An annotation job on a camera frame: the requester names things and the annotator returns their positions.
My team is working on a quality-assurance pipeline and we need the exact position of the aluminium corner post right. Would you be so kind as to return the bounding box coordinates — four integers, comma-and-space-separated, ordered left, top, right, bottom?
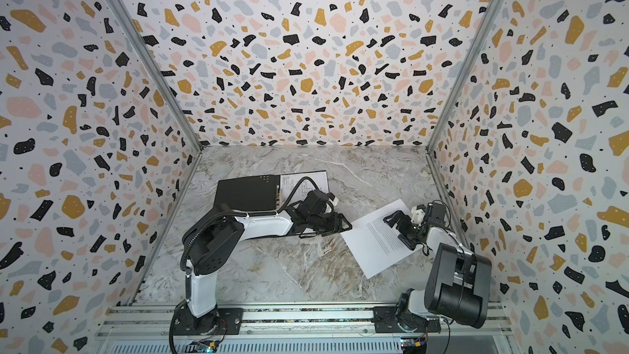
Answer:
426, 0, 504, 157

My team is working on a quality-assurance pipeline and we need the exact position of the aluminium corner post left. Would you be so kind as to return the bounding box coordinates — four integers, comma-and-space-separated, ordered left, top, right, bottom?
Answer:
83, 0, 203, 154

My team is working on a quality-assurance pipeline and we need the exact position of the white text paper sheet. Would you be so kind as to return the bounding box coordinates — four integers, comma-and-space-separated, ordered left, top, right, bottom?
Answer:
342, 199, 425, 280

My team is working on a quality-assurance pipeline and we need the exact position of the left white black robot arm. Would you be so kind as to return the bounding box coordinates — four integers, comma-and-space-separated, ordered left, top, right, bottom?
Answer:
173, 189, 352, 334

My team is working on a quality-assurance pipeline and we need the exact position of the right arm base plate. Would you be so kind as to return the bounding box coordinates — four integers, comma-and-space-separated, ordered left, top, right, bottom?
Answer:
373, 306, 442, 334

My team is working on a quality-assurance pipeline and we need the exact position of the aluminium corner post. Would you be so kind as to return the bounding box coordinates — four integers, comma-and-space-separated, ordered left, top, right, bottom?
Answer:
83, 0, 203, 154
426, 0, 504, 157

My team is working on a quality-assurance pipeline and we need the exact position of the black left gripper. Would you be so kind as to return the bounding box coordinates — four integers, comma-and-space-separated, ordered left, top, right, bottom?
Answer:
306, 212, 352, 236

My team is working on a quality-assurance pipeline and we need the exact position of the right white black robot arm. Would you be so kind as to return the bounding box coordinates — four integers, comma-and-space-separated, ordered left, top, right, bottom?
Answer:
383, 200, 491, 332

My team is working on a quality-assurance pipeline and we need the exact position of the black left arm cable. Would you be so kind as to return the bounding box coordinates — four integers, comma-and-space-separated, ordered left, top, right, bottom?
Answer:
281, 175, 320, 212

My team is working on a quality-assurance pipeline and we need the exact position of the right circuit board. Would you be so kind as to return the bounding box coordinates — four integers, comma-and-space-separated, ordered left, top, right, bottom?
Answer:
401, 337, 428, 354

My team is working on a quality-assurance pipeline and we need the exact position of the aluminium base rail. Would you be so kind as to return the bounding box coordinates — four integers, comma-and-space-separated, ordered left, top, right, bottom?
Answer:
94, 303, 519, 353

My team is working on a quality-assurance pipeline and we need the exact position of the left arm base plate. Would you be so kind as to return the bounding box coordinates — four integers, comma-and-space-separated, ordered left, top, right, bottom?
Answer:
170, 305, 243, 337

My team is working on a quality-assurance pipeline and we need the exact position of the left green circuit board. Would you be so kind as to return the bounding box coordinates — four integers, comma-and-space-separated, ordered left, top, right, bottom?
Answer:
188, 340, 219, 353

